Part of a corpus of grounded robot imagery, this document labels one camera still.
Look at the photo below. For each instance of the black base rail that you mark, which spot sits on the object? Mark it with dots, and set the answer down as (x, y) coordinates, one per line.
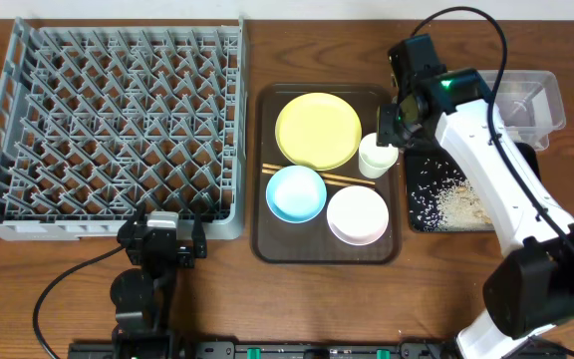
(230, 350)

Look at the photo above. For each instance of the black waste tray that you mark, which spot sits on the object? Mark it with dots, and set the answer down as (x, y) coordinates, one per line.
(431, 174)

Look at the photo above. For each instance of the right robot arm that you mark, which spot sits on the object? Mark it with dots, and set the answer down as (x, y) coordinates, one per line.
(532, 289)

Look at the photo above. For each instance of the clear plastic waste bin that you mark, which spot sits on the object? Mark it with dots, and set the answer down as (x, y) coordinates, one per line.
(530, 104)

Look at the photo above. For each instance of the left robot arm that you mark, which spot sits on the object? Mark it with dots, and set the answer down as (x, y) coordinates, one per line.
(143, 295)

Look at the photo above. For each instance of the wooden chopstick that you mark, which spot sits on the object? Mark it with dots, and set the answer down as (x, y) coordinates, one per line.
(327, 176)
(326, 181)

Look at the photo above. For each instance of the white plastic cup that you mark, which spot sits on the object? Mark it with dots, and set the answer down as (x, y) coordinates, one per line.
(374, 160)

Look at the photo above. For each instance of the light blue bowl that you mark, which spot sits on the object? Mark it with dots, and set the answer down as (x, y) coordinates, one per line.
(296, 194)

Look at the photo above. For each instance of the white bowl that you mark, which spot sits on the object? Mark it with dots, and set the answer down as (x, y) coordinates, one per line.
(357, 215)

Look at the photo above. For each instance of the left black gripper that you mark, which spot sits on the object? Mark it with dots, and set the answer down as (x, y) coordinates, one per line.
(162, 249)

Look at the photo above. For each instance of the yellow plate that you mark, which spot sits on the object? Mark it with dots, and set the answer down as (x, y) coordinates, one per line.
(320, 131)

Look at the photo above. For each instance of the grey plastic dish rack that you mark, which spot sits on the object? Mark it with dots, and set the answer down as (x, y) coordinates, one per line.
(97, 121)

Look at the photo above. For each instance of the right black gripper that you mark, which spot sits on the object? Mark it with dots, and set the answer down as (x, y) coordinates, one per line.
(385, 135)

